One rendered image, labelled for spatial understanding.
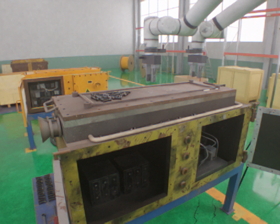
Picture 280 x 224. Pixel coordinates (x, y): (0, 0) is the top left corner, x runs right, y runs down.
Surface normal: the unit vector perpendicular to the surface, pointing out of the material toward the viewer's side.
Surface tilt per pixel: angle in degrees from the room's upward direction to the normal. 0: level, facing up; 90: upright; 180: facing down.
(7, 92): 90
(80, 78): 90
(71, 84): 90
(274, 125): 90
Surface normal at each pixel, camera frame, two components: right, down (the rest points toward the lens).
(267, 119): -0.58, 0.25
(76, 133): 0.51, 0.27
